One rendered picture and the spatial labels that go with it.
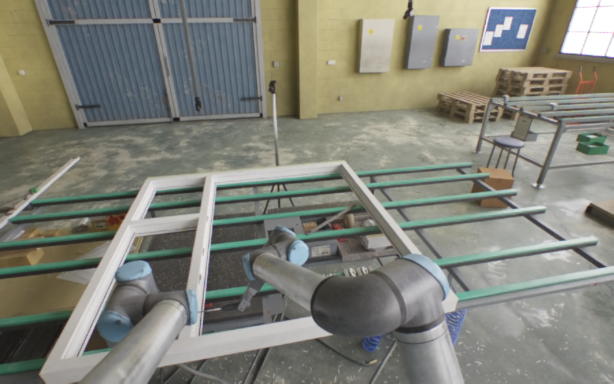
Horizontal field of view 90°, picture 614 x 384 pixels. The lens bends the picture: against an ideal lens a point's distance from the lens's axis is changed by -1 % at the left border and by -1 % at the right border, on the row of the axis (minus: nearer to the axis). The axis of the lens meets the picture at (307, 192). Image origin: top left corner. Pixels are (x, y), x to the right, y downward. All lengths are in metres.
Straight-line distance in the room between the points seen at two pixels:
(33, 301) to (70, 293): 0.17
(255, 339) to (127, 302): 0.48
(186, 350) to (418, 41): 7.64
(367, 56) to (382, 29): 0.61
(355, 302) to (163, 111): 7.24
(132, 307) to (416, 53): 7.74
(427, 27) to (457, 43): 0.90
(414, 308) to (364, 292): 0.10
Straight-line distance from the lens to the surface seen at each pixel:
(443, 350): 0.73
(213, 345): 1.24
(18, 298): 2.30
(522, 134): 5.21
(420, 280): 0.67
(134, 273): 1.01
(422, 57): 8.21
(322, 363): 2.26
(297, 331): 1.23
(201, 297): 1.46
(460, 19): 8.85
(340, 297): 0.62
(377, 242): 2.06
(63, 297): 2.16
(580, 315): 3.19
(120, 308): 0.94
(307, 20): 7.04
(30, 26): 8.27
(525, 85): 8.43
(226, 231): 2.33
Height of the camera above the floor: 1.90
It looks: 28 degrees down
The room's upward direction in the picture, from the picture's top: straight up
